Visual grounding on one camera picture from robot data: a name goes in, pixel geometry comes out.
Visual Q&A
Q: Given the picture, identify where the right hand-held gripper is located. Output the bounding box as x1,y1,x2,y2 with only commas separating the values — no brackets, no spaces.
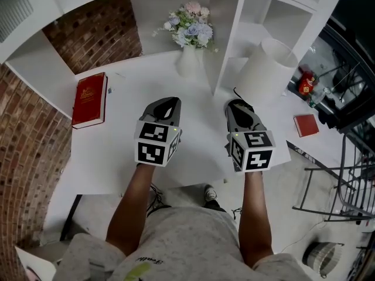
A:
224,98,277,173

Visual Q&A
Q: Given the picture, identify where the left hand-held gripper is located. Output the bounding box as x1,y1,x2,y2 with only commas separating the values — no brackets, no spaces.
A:
134,96,183,168

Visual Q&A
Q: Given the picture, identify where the white shade table lamp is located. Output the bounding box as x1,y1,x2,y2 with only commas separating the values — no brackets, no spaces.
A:
233,37,299,111

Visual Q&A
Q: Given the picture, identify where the person's right forearm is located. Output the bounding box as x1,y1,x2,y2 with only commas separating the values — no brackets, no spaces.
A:
237,171,275,268

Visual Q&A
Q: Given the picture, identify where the person's left forearm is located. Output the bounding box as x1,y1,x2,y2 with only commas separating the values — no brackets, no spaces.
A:
105,164,156,257

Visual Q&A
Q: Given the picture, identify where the white desk with shelves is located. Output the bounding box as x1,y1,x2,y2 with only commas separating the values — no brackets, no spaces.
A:
43,51,292,237

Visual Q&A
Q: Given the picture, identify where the white desk shelf unit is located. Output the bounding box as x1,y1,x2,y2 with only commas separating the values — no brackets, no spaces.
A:
0,0,349,99

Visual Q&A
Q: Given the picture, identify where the thin red book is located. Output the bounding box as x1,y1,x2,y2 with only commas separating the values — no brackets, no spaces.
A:
293,114,320,139

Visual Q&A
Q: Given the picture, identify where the person's white shoe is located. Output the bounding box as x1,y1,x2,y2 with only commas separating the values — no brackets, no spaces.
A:
203,184,218,202

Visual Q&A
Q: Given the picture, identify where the black metal chair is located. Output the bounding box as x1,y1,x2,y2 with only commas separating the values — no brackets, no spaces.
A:
292,130,375,227

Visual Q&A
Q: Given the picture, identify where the person's black trouser leg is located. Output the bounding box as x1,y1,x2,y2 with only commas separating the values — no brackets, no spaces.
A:
203,200,228,213

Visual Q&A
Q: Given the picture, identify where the thick red hardcover book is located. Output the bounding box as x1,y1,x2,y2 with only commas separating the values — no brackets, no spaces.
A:
71,71,108,130

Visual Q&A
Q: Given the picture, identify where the clear plastic water bottle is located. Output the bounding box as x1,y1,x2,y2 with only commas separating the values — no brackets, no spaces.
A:
309,87,330,108

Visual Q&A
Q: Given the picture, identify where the red bottle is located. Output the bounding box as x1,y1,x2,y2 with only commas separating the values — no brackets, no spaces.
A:
298,70,319,96

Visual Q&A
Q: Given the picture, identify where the white vase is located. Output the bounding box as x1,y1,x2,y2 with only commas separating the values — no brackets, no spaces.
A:
175,44,202,77

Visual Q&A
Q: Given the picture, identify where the person's grey speckled t-shirt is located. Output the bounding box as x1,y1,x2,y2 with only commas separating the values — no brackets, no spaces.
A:
58,205,311,281

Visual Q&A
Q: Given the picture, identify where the woven grey basket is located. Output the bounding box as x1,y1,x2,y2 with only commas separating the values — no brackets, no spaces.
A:
302,241,345,272

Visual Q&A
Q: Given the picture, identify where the pastel flower bouquet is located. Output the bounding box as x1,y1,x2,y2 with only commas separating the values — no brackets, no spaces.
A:
151,1,219,54

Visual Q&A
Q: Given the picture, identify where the white board with pink print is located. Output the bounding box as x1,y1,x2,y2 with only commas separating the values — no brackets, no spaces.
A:
14,246,57,281

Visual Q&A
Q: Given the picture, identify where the white floor cable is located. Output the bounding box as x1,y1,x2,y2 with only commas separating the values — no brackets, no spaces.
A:
275,215,333,253

